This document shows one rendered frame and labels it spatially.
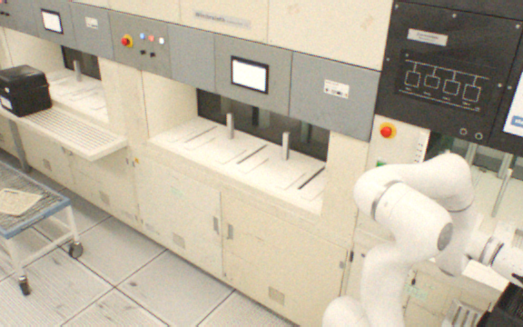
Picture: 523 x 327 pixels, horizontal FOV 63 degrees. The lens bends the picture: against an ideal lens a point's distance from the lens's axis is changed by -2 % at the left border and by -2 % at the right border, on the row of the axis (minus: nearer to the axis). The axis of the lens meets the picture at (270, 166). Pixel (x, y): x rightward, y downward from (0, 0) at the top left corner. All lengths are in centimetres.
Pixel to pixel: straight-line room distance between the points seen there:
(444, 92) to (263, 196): 102
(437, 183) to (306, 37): 91
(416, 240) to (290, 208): 125
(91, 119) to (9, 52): 100
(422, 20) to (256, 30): 67
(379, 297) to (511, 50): 83
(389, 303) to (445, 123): 74
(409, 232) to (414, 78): 78
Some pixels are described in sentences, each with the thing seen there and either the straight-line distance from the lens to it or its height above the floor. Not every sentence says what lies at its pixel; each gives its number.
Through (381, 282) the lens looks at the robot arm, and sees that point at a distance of 100.
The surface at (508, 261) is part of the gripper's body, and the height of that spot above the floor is 127.
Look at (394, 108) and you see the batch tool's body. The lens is 161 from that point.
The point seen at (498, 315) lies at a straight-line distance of 133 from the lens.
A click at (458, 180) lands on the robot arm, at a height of 156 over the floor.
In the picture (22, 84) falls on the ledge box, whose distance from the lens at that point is 323.
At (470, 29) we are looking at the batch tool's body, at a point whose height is 175.
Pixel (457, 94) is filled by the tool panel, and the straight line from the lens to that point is 153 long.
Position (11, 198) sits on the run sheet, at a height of 46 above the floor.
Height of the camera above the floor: 205
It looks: 31 degrees down
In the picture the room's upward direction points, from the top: 2 degrees clockwise
